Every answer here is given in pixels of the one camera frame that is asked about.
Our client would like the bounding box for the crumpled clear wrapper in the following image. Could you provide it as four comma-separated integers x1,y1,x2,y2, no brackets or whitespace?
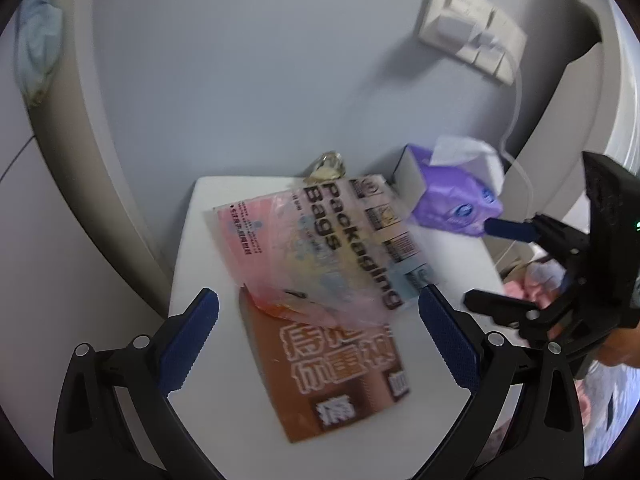
303,150,347,182

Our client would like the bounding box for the white wall socket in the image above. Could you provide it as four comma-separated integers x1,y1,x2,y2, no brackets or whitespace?
418,0,496,63

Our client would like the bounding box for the pink bed sheet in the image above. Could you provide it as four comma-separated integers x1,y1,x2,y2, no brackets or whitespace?
501,259,568,313

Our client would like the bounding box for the brown leaflet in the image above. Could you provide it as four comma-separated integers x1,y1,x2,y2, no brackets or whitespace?
237,285,416,443

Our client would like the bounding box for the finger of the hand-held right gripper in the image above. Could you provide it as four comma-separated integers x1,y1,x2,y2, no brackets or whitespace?
483,213,592,259
462,287,554,329

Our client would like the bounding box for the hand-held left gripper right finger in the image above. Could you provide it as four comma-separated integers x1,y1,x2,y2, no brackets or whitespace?
417,285,586,480

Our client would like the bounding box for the grey wardrobe door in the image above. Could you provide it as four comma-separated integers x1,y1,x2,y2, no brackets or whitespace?
0,25,168,461

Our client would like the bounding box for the purple tissue pack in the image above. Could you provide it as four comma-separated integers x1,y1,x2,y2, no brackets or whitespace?
392,135,506,237

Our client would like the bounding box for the purple patterned bedding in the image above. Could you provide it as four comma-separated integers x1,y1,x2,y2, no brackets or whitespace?
575,360,640,466

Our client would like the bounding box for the white charger plug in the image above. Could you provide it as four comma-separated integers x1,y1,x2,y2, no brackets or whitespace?
437,12,493,53

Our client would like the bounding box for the white charger cable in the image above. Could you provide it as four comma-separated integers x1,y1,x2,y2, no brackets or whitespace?
492,45,538,268

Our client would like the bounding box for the white bed headboard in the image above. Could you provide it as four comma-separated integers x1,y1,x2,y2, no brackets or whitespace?
500,0,640,221

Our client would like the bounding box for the light blue cloth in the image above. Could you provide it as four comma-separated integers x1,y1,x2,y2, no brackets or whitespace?
12,0,66,103

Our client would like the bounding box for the cream wardrobe side panel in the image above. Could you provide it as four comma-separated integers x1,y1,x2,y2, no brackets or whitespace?
15,0,176,321

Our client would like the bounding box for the white nightstand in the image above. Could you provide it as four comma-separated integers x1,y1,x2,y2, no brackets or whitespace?
167,175,506,480

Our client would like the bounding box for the clear plastic packaging bag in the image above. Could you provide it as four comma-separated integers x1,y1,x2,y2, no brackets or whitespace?
205,174,436,328

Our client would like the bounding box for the person's right hand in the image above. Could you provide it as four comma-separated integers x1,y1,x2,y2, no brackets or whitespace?
594,327,640,367

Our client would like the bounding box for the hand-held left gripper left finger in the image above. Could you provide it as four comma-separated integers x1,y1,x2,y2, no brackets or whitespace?
52,287,223,480

